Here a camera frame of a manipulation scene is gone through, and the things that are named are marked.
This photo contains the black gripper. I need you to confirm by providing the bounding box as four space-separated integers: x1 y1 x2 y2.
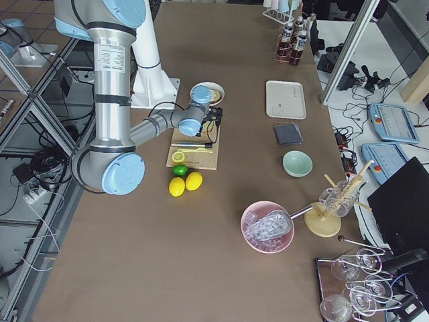
198 107 223 136

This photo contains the white round plate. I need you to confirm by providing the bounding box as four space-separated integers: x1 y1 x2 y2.
190 81 225 106

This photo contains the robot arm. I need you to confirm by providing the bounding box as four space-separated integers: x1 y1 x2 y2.
54 1 214 195

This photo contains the cream rabbit tray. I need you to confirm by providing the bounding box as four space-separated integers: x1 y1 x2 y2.
265 80 306 120

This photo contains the bottom bread slice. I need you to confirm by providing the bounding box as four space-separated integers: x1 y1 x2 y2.
209 89 222 105

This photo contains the wooden cutting board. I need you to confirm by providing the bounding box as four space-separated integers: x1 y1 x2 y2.
166 127 220 170

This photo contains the yellow plastic knife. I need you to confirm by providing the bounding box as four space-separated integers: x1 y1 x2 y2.
177 148 212 154

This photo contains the half lemon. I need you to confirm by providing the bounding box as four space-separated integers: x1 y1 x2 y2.
172 151 186 164

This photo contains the green lime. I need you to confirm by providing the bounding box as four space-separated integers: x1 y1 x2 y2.
172 164 188 176

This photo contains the upper whole lemon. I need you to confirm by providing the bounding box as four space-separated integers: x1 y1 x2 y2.
185 171 203 191

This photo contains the whole lemon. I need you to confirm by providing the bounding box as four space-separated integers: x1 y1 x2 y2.
185 171 203 191
168 177 186 197

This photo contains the grey folded cloth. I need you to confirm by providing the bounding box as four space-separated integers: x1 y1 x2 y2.
273 122 304 145

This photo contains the lower whole lemon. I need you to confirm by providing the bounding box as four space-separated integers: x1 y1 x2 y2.
168 177 186 197

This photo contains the mint green bowl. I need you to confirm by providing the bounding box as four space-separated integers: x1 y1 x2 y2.
282 150 313 178

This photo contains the lower right dark bottle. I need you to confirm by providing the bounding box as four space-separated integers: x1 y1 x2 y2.
289 30 307 66

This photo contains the pink bowl of ice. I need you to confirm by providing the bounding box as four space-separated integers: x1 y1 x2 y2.
241 201 294 254

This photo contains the white cup rack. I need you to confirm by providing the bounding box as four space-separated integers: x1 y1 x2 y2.
262 0 302 25

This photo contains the metal ice scoop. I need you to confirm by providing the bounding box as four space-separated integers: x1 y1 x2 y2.
244 205 313 242

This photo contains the wooden cup stand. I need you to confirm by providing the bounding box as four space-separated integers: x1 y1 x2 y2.
304 160 374 237

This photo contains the clear glass mug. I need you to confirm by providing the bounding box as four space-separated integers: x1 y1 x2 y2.
319 180 362 217

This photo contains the upper teach pendant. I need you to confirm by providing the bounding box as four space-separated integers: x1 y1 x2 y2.
369 103 420 144

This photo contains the teach pendant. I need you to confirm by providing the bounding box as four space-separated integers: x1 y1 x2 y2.
369 103 420 144
361 142 409 184

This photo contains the lower teach pendant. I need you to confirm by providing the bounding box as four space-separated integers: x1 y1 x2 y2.
361 142 409 184

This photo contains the black laptop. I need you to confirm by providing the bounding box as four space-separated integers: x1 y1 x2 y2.
368 157 428 251

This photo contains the wine glass rack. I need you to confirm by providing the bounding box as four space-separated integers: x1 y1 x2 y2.
315 247 402 321

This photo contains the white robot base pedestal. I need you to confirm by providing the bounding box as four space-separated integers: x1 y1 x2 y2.
131 1 180 110

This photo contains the copper wire bottle rack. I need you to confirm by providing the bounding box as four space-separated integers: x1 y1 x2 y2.
273 27 308 63

